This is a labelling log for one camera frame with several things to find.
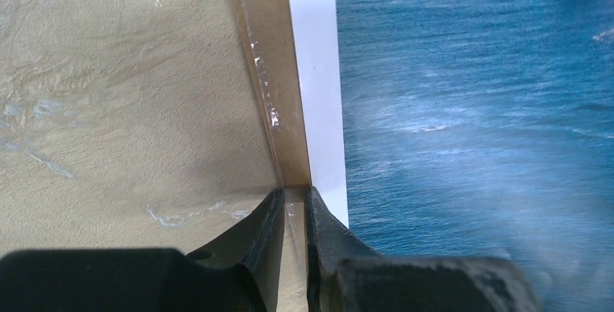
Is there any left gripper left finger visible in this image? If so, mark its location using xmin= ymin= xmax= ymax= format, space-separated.
xmin=1 ymin=189 xmax=285 ymax=311

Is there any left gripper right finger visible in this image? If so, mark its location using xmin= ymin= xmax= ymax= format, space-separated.
xmin=304 ymin=187 xmax=542 ymax=311

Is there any seascape photo print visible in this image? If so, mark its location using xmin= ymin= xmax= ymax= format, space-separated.
xmin=290 ymin=0 xmax=613 ymax=311

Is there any brown cardboard backing board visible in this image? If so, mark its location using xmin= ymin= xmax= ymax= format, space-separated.
xmin=233 ymin=0 xmax=311 ymax=311

